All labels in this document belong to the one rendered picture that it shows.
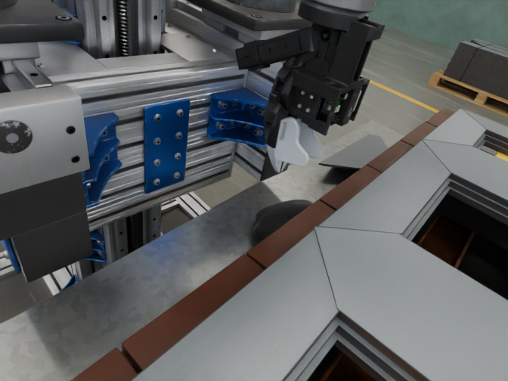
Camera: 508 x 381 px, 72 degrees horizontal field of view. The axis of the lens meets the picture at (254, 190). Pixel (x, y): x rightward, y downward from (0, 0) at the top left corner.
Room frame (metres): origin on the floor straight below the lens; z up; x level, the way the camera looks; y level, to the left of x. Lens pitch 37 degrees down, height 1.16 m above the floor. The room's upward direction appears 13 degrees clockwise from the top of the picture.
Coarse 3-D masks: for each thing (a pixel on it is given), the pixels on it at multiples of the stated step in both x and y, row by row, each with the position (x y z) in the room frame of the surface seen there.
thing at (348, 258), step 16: (336, 240) 0.34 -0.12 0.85; (352, 240) 0.35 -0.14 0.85; (368, 240) 0.36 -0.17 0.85; (384, 240) 0.36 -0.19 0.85; (336, 256) 0.31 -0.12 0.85; (352, 256) 0.32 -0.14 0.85; (368, 256) 0.33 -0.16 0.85; (336, 272) 0.29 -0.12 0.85; (352, 272) 0.29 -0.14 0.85; (368, 272) 0.30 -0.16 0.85; (336, 288) 0.26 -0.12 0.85; (352, 288) 0.27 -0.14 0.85; (336, 304) 0.24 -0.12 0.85
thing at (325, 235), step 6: (318, 228) 0.36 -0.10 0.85; (324, 228) 0.36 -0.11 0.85; (330, 228) 0.36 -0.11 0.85; (336, 228) 0.37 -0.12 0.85; (342, 228) 0.37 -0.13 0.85; (318, 234) 0.35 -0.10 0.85; (324, 234) 0.35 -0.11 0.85; (330, 234) 0.35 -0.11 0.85; (336, 234) 0.35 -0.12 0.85; (318, 240) 0.33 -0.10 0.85; (324, 240) 0.34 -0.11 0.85; (330, 240) 0.34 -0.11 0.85; (324, 246) 0.33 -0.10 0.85
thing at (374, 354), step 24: (480, 144) 0.84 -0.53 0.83; (504, 144) 0.85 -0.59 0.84; (456, 192) 0.58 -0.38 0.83; (480, 192) 0.57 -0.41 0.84; (504, 216) 0.53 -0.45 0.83; (336, 336) 0.22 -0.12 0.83; (360, 336) 0.22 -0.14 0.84; (312, 360) 0.19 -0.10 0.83; (360, 360) 0.20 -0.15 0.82; (384, 360) 0.20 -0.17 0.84
